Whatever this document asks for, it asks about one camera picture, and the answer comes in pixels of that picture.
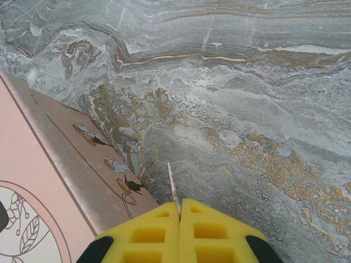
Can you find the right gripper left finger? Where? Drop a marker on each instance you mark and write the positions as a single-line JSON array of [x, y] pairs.
[[153, 235]]

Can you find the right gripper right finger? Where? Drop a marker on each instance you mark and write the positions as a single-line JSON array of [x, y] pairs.
[[219, 235]]

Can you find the pink cartoon couple tin box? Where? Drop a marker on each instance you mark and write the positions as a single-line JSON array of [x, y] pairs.
[[41, 164]]

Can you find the thin wooden stick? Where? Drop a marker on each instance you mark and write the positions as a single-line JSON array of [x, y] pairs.
[[172, 186]]

